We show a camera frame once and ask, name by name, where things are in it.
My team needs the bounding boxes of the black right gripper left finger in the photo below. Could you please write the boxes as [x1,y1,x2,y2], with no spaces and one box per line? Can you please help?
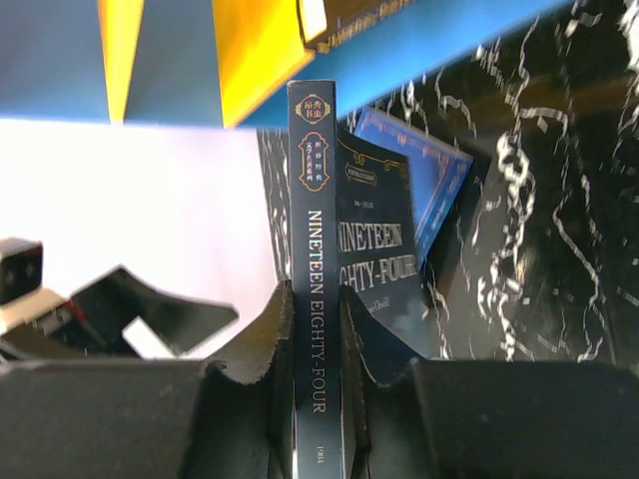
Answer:
[1,281,294,478]

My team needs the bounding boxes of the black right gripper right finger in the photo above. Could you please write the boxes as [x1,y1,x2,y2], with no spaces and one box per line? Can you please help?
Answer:
[339,288,638,478]

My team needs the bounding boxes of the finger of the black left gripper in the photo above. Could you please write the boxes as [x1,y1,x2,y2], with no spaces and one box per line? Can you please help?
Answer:
[70,267,239,355]

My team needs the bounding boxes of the Nineteen Eighty-Four grey-blue book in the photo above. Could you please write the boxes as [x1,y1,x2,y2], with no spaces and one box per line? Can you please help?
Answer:
[288,80,434,478]

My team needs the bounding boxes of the black Treehouse book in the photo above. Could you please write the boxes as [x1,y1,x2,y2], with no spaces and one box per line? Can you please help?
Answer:
[297,0,413,54]

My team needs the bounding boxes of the blue pink yellow bookshelf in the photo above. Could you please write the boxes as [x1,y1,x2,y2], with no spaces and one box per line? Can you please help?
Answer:
[1,1,556,126]

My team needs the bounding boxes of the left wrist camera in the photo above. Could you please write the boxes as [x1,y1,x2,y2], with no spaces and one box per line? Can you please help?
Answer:
[1,238,66,335]

